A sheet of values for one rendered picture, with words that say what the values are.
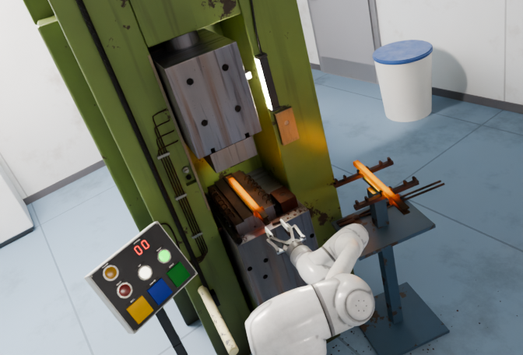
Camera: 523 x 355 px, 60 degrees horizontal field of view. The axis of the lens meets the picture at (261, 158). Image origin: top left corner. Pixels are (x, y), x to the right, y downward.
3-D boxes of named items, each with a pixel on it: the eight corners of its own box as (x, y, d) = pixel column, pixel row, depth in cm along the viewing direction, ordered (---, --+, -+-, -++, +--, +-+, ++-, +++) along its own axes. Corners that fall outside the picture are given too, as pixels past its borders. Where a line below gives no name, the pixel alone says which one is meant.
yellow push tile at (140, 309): (154, 310, 174) (142, 295, 174) (139, 324, 170) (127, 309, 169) (152, 310, 176) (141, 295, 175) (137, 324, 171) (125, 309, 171)
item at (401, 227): (435, 227, 213) (435, 224, 212) (359, 261, 207) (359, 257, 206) (400, 196, 238) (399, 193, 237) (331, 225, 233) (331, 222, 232)
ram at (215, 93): (279, 123, 196) (256, 33, 177) (198, 159, 186) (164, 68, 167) (243, 99, 231) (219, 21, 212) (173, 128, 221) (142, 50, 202)
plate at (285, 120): (300, 138, 218) (292, 107, 210) (283, 145, 216) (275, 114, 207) (297, 137, 220) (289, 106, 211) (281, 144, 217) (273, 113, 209)
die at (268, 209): (276, 217, 215) (272, 203, 210) (239, 236, 210) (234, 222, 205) (243, 181, 250) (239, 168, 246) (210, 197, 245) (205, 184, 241)
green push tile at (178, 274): (190, 274, 186) (180, 261, 185) (177, 287, 182) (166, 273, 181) (189, 275, 188) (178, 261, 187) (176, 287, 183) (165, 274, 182)
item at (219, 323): (241, 353, 194) (237, 345, 191) (229, 359, 192) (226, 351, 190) (208, 290, 231) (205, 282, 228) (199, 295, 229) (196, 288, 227)
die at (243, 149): (257, 154, 197) (252, 135, 193) (216, 173, 192) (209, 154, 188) (224, 125, 232) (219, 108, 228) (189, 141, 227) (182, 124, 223)
